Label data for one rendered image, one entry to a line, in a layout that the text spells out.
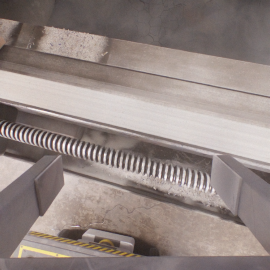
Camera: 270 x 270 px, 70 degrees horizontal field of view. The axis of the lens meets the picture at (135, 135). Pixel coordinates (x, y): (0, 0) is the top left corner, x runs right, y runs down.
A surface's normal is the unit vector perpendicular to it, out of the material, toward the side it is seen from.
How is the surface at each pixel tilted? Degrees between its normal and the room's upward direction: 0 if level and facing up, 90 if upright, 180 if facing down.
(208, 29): 13
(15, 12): 0
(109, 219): 0
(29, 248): 0
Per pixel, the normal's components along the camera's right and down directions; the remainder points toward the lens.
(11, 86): -0.24, 0.44
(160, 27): 0.07, -0.09
